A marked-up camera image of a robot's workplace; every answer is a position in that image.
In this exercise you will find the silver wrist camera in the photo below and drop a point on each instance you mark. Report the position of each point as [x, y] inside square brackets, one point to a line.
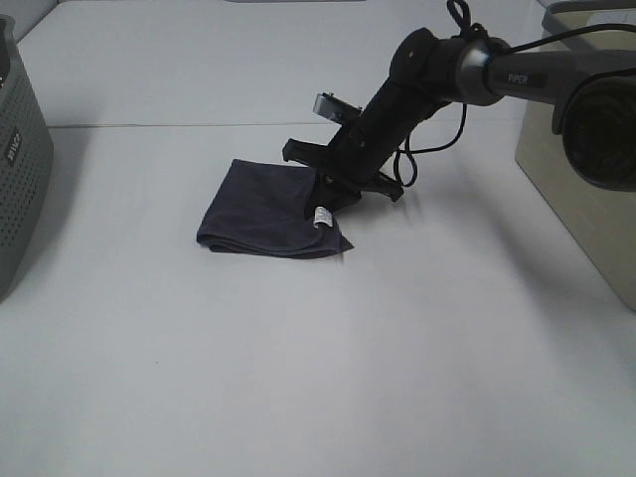
[334, 109]

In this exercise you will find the dark grey towel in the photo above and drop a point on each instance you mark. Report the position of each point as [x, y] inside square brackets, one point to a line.
[259, 210]

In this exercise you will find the beige plastic storage bin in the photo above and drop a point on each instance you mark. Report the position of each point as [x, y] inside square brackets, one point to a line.
[582, 161]

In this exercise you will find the grey perforated storage basket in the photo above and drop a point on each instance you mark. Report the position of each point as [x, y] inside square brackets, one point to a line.
[27, 154]

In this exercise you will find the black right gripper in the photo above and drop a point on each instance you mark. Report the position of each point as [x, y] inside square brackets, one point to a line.
[350, 163]

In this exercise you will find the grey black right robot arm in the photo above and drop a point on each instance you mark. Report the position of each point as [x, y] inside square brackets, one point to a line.
[476, 69]

